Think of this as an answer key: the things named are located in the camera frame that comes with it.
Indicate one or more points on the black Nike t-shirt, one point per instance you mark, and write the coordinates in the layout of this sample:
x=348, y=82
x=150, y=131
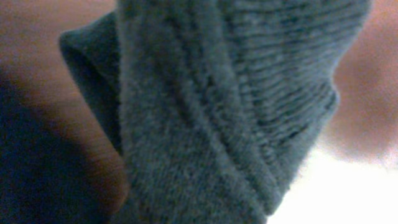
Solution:
x=213, y=104

